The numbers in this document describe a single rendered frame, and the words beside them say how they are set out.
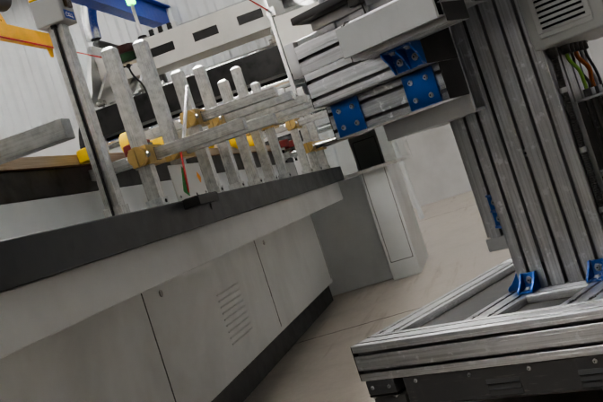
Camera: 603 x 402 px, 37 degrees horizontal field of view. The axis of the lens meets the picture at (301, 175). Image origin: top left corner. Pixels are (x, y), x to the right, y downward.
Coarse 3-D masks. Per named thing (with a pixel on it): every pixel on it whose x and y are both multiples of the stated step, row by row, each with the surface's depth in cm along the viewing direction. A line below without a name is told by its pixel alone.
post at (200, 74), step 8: (200, 72) 299; (200, 80) 299; (208, 80) 301; (200, 88) 299; (208, 88) 298; (208, 96) 299; (208, 104) 299; (216, 104) 301; (224, 144) 298; (224, 152) 298; (224, 160) 298; (232, 160) 299; (224, 168) 299; (232, 168) 298; (232, 176) 298
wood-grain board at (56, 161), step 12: (36, 156) 212; (48, 156) 218; (60, 156) 224; (72, 156) 231; (120, 156) 261; (0, 168) 195; (12, 168) 200; (24, 168) 205; (36, 168) 211; (48, 168) 219
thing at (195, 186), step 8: (168, 168) 235; (176, 168) 241; (192, 168) 254; (176, 176) 239; (192, 176) 251; (200, 176) 258; (176, 184) 237; (192, 184) 249; (200, 184) 256; (176, 192) 235; (184, 192) 241; (192, 192) 247; (200, 192) 254
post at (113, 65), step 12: (108, 48) 225; (108, 60) 225; (120, 60) 228; (108, 72) 226; (120, 72) 225; (120, 84) 225; (120, 96) 225; (132, 96) 228; (120, 108) 225; (132, 108) 225; (132, 120) 225; (132, 132) 225; (132, 144) 225; (144, 168) 225; (144, 180) 225; (156, 180) 226; (156, 192) 225
